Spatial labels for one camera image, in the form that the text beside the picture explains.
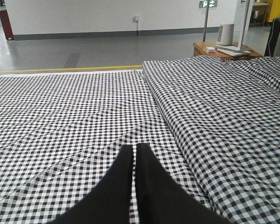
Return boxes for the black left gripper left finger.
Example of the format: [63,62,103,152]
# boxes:
[50,145,133,224]

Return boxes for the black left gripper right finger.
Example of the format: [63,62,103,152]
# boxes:
[135,143,226,224]

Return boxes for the checkered bed sheet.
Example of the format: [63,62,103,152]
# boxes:
[0,71,210,224]

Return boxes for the checkered duvet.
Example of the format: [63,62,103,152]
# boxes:
[142,56,280,224]

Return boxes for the wooden nightstand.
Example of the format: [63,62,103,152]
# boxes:
[193,42,262,60]

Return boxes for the white charger adapter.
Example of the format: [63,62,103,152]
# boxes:
[206,47,216,53]

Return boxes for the white cylindrical heater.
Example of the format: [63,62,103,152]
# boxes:
[217,22,234,46]

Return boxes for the green exit sign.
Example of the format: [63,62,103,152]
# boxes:
[199,0,218,8]

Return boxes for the red wooden cabinet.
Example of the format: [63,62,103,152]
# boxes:
[0,9,14,41]

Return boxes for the white lamp base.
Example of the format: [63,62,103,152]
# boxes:
[216,0,250,57]

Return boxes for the wall power socket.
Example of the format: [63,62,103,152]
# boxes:
[133,16,140,22]

